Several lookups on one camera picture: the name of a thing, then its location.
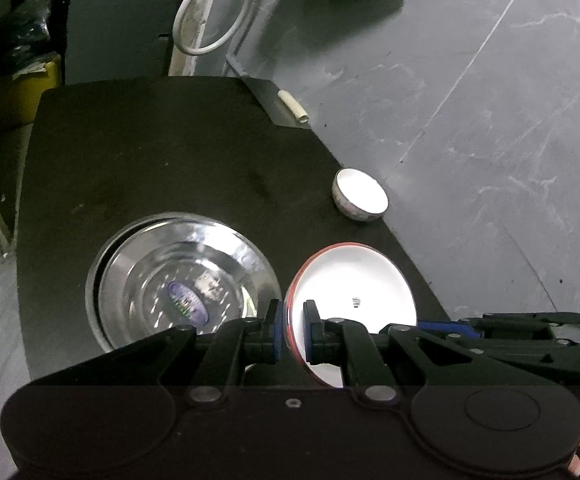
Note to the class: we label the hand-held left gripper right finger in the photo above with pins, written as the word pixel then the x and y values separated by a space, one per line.
pixel 312 335

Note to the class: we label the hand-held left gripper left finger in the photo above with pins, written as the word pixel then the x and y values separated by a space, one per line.
pixel 272 332

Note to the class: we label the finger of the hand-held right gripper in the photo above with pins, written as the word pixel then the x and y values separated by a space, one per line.
pixel 445 327
pixel 520 318

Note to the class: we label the white ceramic bowl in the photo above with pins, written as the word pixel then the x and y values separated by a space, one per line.
pixel 350 280
pixel 362 195

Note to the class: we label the steel plate with blue sticker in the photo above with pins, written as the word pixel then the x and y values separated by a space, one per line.
pixel 140 270

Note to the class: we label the large steel plate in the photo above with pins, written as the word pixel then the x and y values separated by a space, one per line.
pixel 90 285

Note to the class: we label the small white tube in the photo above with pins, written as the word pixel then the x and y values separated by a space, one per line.
pixel 292 106

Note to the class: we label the dark grey cabinet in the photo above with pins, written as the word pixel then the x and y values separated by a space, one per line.
pixel 120 35

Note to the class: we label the yellow bin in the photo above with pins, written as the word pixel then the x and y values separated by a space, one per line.
pixel 20 95

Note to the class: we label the black plastic bag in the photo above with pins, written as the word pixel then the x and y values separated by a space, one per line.
pixel 25 35

